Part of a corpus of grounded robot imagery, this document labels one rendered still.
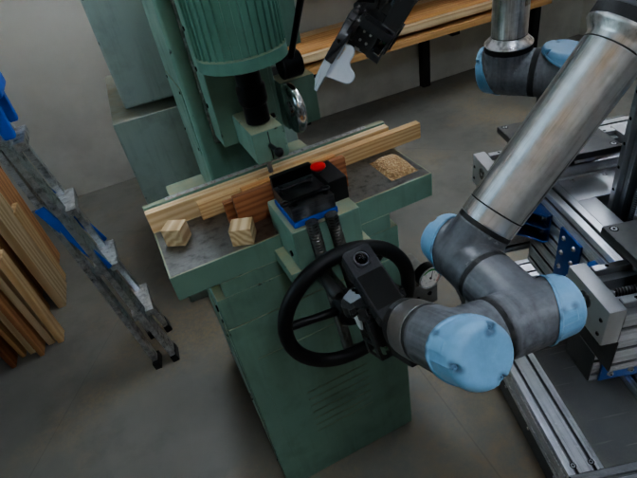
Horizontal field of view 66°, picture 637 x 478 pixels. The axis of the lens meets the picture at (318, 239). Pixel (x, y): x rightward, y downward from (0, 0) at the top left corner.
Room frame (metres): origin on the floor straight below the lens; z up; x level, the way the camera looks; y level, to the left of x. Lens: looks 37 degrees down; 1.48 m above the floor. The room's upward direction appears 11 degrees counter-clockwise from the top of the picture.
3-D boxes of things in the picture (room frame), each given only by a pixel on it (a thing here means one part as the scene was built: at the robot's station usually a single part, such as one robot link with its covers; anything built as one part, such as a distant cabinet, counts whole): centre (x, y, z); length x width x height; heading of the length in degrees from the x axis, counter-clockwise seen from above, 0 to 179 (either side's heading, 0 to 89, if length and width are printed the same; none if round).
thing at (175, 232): (0.85, 0.29, 0.92); 0.04 x 0.04 x 0.04; 75
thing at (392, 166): (0.98, -0.20, 0.91); 0.10 x 0.07 x 0.02; 19
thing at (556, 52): (1.12, -0.66, 0.98); 0.13 x 0.12 x 0.14; 51
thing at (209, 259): (0.88, 0.03, 0.87); 0.61 x 0.30 x 0.06; 109
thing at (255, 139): (1.00, 0.08, 1.03); 0.14 x 0.07 x 0.09; 19
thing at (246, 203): (0.90, 0.03, 0.94); 0.26 x 0.01 x 0.07; 109
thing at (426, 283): (0.86, -0.24, 0.65); 0.06 x 0.04 x 0.08; 109
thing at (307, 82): (1.21, -0.01, 1.02); 0.09 x 0.07 x 0.12; 109
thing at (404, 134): (1.01, -0.03, 0.92); 0.57 x 0.02 x 0.04; 109
